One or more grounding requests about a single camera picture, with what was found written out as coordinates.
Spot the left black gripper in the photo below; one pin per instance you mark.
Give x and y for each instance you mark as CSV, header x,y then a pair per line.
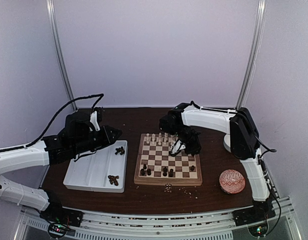
x,y
108,139

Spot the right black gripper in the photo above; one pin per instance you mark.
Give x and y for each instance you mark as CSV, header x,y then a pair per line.
x,y
196,146

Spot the dark chess piece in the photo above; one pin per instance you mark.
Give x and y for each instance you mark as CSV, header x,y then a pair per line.
x,y
165,171

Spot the white plastic divided tray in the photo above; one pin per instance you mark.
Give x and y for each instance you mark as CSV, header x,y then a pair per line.
x,y
90,173

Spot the wooden chess board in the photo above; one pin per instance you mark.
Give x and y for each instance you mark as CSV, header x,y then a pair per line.
x,y
157,157

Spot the dark chess piece corner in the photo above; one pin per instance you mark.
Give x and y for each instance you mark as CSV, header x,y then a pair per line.
x,y
142,172

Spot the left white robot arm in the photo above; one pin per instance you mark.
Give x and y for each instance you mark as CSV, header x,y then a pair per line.
x,y
81,136

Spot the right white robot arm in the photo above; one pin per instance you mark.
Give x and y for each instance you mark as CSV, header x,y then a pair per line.
x,y
241,138

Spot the dark chess pieces upper pile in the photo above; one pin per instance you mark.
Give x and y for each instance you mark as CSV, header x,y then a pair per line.
x,y
120,151

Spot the dark chess pieces pile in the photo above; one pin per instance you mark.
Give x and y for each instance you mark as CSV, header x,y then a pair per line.
x,y
120,151
113,179

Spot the white chess pieces group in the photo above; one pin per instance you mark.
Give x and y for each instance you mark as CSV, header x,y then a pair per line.
x,y
159,139

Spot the dark chess pieces lower pile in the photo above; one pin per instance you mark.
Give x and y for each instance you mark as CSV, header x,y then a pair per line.
x,y
113,179

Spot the white ceramic bowl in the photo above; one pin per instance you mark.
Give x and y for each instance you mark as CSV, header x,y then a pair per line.
x,y
227,142

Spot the red patterned bowl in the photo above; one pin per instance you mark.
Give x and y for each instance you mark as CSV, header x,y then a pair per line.
x,y
232,181

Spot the right wrist camera with cable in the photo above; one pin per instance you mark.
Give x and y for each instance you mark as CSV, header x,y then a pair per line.
x,y
176,148

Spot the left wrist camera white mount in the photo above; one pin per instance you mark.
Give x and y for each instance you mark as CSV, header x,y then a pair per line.
x,y
96,118

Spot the aluminium front rail frame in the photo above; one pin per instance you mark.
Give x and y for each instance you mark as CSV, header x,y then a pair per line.
x,y
219,225

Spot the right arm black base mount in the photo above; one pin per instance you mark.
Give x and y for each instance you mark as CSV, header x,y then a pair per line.
x,y
251,215

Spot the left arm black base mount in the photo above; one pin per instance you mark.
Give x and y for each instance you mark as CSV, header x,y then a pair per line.
x,y
64,216

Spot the right aluminium corner post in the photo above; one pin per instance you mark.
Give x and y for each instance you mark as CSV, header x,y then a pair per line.
x,y
255,47

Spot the aluminium corner post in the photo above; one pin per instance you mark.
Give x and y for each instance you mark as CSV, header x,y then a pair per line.
x,y
57,45
255,47

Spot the left aluminium corner post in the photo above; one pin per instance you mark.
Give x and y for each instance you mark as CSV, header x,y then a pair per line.
x,y
57,45

